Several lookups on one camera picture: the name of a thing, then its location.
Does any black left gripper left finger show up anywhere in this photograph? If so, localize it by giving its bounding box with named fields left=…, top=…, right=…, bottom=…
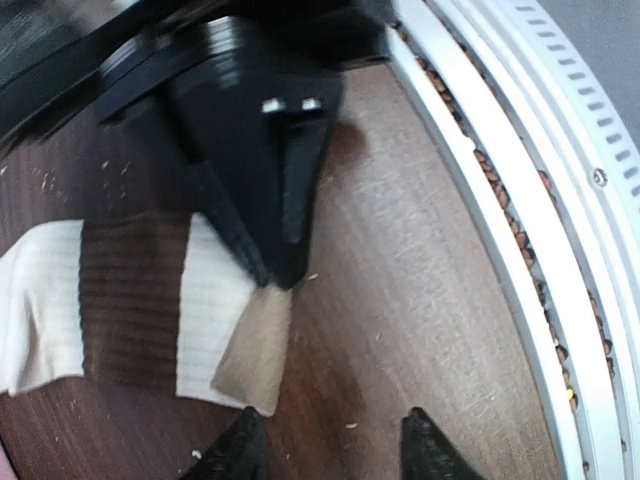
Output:
left=179, top=407, right=267, bottom=480

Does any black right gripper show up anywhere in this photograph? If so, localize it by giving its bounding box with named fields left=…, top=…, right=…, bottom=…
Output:
left=1, top=1, right=390, bottom=290

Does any front aluminium rail base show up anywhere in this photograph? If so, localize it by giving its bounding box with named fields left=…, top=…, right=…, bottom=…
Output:
left=387, top=1, right=639, bottom=479

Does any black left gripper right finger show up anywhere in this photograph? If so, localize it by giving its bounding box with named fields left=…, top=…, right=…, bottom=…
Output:
left=400, top=407, right=483, bottom=480

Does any beige brown striped sock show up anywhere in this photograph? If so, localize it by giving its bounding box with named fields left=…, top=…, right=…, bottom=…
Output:
left=1, top=214, right=292, bottom=416

